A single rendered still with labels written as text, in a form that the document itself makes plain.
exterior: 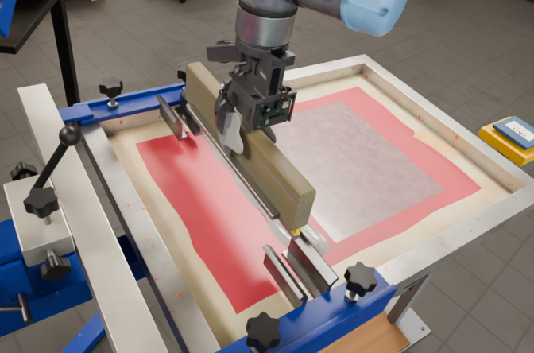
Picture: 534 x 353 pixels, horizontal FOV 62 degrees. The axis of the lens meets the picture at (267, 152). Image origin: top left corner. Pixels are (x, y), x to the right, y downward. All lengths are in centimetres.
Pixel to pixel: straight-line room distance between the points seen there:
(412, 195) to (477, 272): 135
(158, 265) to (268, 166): 22
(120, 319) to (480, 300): 178
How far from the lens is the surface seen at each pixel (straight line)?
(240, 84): 61
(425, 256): 79
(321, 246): 77
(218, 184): 84
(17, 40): 130
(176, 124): 86
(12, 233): 69
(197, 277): 71
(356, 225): 83
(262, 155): 63
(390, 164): 99
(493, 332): 211
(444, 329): 201
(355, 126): 106
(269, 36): 56
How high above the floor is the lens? 156
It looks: 41 degrees down
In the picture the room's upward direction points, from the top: 11 degrees clockwise
